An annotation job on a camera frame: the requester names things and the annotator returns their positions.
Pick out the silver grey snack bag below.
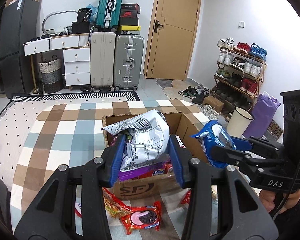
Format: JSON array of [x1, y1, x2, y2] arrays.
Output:
[[103, 109, 170, 172]]

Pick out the purple snack bag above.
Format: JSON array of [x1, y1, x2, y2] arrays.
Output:
[[119, 161, 173, 181]]

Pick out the blue Oreo cookie bag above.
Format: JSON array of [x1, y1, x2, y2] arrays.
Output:
[[191, 120, 237, 168]]

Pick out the white noodle snack bag front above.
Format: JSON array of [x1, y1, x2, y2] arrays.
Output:
[[102, 187, 132, 218]]

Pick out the red Oreo cookie pack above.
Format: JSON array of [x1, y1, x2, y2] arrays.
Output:
[[120, 201, 162, 235]]

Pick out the red white snack bag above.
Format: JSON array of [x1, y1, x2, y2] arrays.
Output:
[[180, 190, 191, 205]]

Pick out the person's right hand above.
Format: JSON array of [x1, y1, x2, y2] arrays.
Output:
[[259, 190, 300, 213]]

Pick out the white trash bin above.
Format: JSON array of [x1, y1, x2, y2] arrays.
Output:
[[226, 107, 254, 138]]

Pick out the brown cardboard SF Express box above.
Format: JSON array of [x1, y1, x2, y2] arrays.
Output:
[[102, 110, 207, 200]]

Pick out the small cardboard box on floor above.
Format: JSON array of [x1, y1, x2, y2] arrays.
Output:
[[203, 95, 224, 113]]

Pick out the shoes on floor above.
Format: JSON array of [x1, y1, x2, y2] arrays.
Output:
[[178, 85, 210, 105]]

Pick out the grey door mat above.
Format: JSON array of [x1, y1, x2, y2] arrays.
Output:
[[156, 79, 173, 89]]

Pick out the plaid checkered tablecloth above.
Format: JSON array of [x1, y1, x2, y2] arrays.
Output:
[[11, 100, 208, 239]]

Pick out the wooden shoe rack with shoes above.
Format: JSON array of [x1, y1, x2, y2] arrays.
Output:
[[211, 37, 267, 118]]

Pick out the silver grey suitcase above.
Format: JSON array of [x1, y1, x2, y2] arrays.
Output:
[[113, 34, 145, 91]]

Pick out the woven laundry basket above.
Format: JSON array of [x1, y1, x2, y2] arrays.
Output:
[[38, 55, 64, 94]]

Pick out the beige suitcase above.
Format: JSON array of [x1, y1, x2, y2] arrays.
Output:
[[90, 32, 116, 90]]

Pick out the white drawer desk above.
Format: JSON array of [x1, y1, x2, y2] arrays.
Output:
[[24, 34, 91, 87]]

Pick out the wooden door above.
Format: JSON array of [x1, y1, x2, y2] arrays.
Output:
[[143, 0, 201, 80]]

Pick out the stack of shoe boxes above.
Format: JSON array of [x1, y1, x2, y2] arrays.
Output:
[[117, 3, 141, 35]]

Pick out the black storage box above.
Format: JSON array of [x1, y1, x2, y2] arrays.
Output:
[[71, 8, 92, 34]]

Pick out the teal suitcase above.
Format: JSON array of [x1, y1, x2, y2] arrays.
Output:
[[95, 0, 122, 33]]

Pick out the black refrigerator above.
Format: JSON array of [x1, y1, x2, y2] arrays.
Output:
[[0, 0, 39, 99]]

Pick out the wall light switch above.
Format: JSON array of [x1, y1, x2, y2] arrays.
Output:
[[238, 22, 245, 28]]

